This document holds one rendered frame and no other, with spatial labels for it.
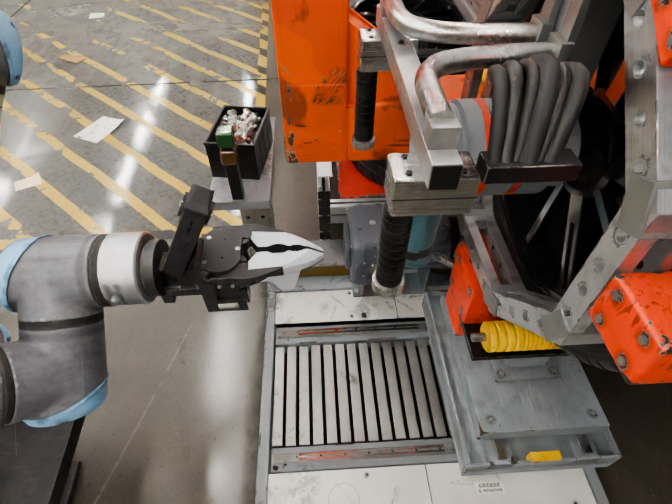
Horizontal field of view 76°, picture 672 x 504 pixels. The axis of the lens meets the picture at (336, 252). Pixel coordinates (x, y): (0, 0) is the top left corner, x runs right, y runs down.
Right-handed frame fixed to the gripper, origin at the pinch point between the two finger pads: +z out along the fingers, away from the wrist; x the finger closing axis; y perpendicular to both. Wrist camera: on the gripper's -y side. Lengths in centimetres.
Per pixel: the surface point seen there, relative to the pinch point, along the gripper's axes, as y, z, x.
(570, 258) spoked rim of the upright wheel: 12.8, 40.9, -7.5
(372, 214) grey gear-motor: 42, 16, -51
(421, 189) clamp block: -10.9, 11.4, 2.3
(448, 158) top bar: -15.1, 13.2, 3.0
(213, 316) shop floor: 83, -36, -48
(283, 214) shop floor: 83, -13, -97
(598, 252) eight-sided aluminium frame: -5.0, 30.5, 6.8
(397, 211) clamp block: -8.0, 9.3, 2.3
